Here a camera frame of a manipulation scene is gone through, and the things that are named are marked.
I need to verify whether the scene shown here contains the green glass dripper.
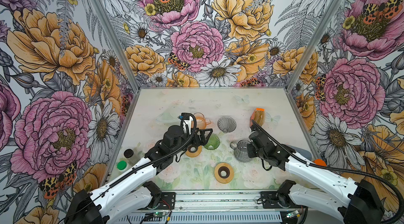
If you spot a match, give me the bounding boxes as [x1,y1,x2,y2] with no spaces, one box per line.
[204,134,221,150]

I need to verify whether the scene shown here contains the aluminium rail frame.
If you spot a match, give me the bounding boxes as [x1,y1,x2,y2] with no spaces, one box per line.
[78,189,357,224]

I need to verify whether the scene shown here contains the green circuit board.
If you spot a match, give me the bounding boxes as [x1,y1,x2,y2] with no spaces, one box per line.
[285,210,300,218]

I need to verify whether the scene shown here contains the wooden ring holder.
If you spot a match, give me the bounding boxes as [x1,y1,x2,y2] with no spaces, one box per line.
[214,163,234,184]
[185,145,203,158]

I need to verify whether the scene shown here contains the clear grey glass carafe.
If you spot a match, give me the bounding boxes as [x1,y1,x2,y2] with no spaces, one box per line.
[230,140,251,163]

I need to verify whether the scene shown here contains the wooden ring holder near green dripper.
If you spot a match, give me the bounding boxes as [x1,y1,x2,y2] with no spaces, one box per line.
[185,145,203,158]

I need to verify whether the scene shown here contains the orange coffee filter pack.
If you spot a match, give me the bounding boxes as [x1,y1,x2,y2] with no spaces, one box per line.
[250,108,266,127]

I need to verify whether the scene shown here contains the blue grey oval sponge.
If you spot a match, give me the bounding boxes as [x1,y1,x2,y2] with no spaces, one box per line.
[287,145,312,161]

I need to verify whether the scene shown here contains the wooden ring holder front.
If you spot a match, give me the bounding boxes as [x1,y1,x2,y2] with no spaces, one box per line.
[214,163,234,184]

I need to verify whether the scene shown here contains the black lid jar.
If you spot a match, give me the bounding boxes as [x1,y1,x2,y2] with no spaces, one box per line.
[124,149,137,163]

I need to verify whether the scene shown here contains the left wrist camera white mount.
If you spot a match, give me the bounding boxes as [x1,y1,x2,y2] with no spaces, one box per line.
[178,113,194,135]

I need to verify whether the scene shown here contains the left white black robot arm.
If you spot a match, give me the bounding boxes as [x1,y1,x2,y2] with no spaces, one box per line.
[62,125,213,224]

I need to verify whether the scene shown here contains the orange lid bottle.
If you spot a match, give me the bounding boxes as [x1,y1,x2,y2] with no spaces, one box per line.
[313,159,327,167]

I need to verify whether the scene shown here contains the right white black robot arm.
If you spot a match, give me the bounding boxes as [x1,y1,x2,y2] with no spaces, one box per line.
[247,130,385,224]

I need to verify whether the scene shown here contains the clear grey glass dripper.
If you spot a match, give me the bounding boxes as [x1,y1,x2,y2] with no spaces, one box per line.
[217,116,237,133]

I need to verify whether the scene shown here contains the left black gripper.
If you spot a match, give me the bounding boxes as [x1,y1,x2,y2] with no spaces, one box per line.
[172,127,213,155]

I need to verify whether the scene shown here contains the green lid bottle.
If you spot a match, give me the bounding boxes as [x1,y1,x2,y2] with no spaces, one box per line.
[116,160,132,175]

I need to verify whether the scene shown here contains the right black corrugated cable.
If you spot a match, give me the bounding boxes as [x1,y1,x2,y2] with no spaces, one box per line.
[251,119,404,221]

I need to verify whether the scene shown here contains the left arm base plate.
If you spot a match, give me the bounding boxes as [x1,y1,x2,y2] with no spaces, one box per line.
[147,192,176,210]

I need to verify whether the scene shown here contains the orange glass carafe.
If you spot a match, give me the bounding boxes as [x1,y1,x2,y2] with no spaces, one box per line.
[191,112,212,129]

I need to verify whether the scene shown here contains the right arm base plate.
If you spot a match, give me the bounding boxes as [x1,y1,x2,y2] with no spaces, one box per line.
[256,191,304,209]

